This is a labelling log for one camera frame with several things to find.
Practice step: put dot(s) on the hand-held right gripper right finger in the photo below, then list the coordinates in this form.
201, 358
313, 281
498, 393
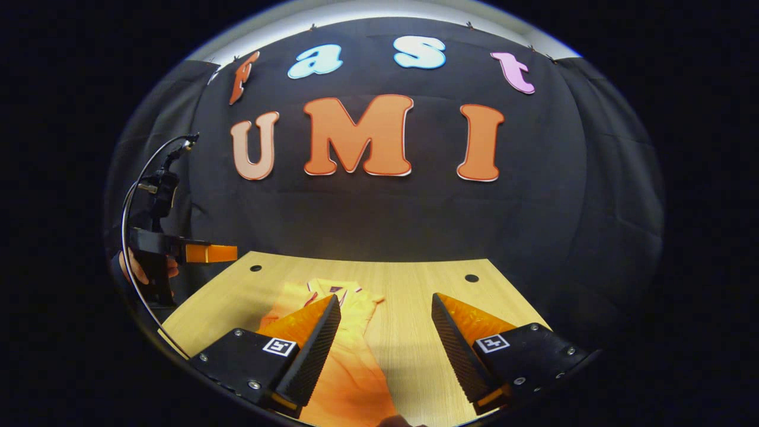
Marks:
456, 356

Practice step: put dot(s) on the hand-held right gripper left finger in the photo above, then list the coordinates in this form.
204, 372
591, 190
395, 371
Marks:
311, 362

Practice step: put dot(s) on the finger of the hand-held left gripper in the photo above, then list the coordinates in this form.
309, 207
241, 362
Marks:
210, 253

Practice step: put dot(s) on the orange T-shirt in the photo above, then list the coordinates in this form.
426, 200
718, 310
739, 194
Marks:
350, 379

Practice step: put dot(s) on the black backdrop cloth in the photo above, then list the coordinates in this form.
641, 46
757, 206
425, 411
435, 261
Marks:
385, 219

